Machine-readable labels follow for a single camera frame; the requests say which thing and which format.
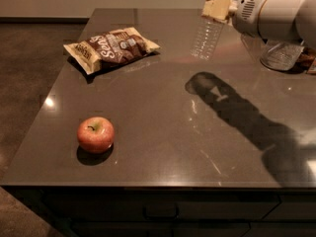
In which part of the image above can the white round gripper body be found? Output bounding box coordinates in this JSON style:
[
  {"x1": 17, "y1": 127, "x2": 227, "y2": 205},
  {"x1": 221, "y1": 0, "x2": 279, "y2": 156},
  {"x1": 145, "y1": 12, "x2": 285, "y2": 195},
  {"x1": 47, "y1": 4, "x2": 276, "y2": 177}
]
[{"x1": 232, "y1": 0, "x2": 270, "y2": 39}]

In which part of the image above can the red apple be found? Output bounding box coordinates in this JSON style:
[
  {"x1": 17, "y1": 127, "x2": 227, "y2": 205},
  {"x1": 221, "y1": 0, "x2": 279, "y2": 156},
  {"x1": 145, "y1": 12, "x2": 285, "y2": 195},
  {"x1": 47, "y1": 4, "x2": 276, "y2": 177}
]
[{"x1": 77, "y1": 117, "x2": 115, "y2": 154}]

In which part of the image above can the brown white chip bag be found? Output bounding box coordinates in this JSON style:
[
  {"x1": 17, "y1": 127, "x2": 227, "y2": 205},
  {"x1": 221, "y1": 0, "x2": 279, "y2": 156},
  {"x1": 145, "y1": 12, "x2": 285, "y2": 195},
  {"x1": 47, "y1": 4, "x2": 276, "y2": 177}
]
[{"x1": 63, "y1": 27, "x2": 160, "y2": 75}]

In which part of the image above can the clear plastic water bottle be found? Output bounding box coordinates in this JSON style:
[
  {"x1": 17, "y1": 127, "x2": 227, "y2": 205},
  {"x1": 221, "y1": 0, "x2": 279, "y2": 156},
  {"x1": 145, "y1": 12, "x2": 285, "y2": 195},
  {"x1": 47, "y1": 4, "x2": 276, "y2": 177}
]
[{"x1": 191, "y1": 0, "x2": 223, "y2": 60}]

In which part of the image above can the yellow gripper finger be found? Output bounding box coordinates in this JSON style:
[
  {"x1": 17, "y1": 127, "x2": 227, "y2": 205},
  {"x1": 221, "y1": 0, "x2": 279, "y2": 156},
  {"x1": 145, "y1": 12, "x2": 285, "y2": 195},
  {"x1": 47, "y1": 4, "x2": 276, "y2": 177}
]
[{"x1": 201, "y1": 0, "x2": 232, "y2": 23}]

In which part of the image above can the black drawer handle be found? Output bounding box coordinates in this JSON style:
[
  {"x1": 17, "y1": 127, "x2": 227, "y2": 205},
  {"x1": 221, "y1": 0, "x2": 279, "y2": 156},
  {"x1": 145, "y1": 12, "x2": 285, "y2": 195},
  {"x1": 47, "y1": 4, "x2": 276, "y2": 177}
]
[{"x1": 143, "y1": 205, "x2": 179, "y2": 220}]

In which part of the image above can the clear glass jar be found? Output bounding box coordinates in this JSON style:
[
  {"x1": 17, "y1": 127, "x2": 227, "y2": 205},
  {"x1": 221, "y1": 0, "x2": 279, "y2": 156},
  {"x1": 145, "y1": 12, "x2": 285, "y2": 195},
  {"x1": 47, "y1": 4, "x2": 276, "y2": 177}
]
[{"x1": 260, "y1": 40, "x2": 304, "y2": 72}]

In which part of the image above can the dark cabinet drawer front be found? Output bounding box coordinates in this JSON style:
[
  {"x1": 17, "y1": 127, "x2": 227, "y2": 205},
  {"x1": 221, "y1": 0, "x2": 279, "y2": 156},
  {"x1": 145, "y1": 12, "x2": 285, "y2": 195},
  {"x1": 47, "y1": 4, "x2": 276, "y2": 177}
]
[{"x1": 43, "y1": 194, "x2": 279, "y2": 221}]

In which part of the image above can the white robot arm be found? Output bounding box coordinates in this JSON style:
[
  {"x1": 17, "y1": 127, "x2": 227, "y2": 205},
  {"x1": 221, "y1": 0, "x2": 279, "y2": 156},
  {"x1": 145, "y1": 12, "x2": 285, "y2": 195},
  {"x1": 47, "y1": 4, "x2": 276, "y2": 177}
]
[{"x1": 202, "y1": 0, "x2": 316, "y2": 49}]

